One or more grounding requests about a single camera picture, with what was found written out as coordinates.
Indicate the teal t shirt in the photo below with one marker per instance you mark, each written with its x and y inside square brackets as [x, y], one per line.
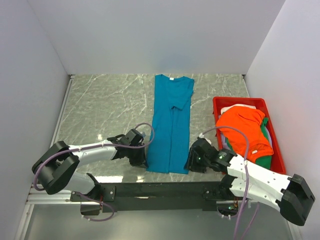
[169, 150]

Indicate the lavender t shirt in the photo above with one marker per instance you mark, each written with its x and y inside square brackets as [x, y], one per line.
[264, 130]

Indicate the orange t shirt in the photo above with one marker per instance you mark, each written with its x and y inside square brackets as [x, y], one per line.
[241, 125]

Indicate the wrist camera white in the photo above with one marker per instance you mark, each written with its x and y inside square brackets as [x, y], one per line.
[202, 136]
[143, 134]

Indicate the black base bar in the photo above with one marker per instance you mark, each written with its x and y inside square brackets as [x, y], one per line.
[156, 196]

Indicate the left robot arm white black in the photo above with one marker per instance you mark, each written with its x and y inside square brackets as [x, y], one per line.
[56, 169]

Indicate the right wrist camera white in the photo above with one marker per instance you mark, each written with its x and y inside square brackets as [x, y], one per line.
[202, 136]

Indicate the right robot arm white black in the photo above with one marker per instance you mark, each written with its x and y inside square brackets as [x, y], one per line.
[290, 195]

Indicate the red plastic bin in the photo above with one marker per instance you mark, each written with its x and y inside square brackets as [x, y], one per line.
[219, 102]

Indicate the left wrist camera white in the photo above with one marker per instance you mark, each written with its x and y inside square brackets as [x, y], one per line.
[143, 134]

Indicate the green t shirt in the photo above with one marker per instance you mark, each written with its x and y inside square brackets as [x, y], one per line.
[264, 161]

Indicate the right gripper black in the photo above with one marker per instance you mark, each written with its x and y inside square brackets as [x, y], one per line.
[192, 164]

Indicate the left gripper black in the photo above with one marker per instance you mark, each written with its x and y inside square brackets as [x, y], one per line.
[141, 161]

